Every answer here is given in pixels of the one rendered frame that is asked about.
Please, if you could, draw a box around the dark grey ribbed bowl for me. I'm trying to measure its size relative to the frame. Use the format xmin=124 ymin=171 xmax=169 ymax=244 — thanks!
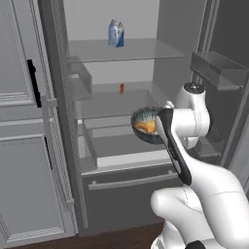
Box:
xmin=130 ymin=105 xmax=165 ymax=145

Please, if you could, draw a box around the golden chicken drumstick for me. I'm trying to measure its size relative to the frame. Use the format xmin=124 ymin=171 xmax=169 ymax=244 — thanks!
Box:
xmin=134 ymin=120 xmax=160 ymax=135

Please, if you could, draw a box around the clear fridge crisper drawer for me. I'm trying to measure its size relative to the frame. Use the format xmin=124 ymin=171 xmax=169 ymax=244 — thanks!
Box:
xmin=77 ymin=122 xmax=173 ymax=173

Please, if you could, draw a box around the glass fridge shelf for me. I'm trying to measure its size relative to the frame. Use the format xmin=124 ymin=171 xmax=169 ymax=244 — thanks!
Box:
xmin=74 ymin=80 xmax=170 ymax=120
xmin=66 ymin=37 xmax=196 ymax=63

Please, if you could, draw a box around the grey left fridge door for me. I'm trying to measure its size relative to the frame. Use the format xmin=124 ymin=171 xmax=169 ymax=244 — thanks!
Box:
xmin=37 ymin=0 xmax=89 ymax=235

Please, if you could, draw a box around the grey fridge door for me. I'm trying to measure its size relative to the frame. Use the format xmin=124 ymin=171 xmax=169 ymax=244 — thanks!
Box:
xmin=190 ymin=0 xmax=249 ymax=198
xmin=37 ymin=0 xmax=89 ymax=235

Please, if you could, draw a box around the grey fridge body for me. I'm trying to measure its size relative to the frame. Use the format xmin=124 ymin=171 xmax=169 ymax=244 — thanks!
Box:
xmin=62 ymin=0 xmax=215 ymax=237

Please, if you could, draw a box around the grey right fridge door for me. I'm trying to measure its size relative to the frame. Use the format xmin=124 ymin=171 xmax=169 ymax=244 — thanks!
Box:
xmin=190 ymin=0 xmax=249 ymax=198

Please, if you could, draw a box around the clear door bin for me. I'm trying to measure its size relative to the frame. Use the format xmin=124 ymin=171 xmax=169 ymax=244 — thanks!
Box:
xmin=190 ymin=51 xmax=249 ymax=91
xmin=66 ymin=55 xmax=94 ymax=102

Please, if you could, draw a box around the grey freezer drawer front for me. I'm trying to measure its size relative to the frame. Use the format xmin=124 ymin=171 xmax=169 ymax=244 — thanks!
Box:
xmin=80 ymin=162 xmax=187 ymax=236

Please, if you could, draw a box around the blue white milk carton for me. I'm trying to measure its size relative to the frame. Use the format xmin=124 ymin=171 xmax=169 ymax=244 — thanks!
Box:
xmin=107 ymin=18 xmax=125 ymax=49

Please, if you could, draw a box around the grey low cabinet door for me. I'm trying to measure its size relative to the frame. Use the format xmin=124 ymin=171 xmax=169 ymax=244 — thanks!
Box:
xmin=0 ymin=120 xmax=78 ymax=245

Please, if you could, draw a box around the grey tall cabinet door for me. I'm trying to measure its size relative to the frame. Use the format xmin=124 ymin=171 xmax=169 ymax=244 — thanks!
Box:
xmin=0 ymin=0 xmax=51 ymax=124

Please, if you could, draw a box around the grey freezer drawer handle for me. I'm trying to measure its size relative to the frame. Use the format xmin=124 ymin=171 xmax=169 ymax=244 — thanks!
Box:
xmin=88 ymin=170 xmax=180 ymax=192

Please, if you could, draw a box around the long black cabinet handle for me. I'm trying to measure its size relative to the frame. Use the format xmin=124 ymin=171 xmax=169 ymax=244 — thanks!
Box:
xmin=26 ymin=58 xmax=43 ymax=109

